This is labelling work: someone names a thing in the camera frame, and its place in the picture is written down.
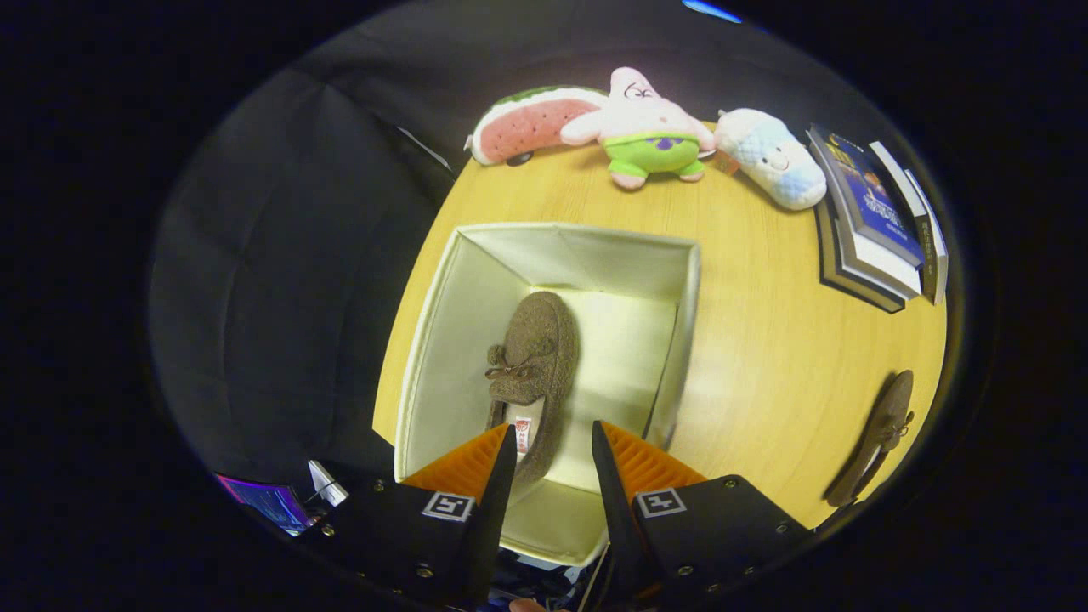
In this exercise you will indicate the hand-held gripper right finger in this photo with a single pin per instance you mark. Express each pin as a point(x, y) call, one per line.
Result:
point(616, 510)

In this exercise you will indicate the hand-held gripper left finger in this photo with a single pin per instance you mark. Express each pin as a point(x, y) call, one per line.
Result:
point(497, 510)

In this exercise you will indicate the grey fabric storage box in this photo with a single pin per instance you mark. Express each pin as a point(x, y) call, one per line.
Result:
point(629, 340)

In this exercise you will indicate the brown fuzzy shoe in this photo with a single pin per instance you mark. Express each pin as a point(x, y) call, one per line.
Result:
point(880, 433)
point(535, 340)

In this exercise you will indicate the white flat device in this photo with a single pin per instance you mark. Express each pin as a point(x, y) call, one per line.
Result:
point(327, 484)

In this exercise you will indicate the purple computer screen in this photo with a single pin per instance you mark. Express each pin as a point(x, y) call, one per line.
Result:
point(272, 501)

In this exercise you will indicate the dark cover book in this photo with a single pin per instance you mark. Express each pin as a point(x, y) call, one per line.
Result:
point(850, 285)

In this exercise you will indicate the thick white-paged book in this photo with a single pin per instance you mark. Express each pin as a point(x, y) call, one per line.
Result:
point(884, 268)

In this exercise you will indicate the pink starfish plush toy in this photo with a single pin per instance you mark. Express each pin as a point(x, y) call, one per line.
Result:
point(642, 127)

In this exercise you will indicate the white and blue plush toy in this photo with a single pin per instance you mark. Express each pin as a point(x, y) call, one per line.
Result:
point(769, 157)

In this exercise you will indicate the watermelon slice plush toy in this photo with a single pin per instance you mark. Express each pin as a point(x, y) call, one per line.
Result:
point(531, 123)

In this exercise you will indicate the blue cover book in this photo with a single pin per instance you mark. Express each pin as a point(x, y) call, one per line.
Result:
point(867, 195)

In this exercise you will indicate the black spine book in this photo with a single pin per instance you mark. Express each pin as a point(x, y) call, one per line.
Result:
point(914, 221)

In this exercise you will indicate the grey cover book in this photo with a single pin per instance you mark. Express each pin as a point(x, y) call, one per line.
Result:
point(937, 246)

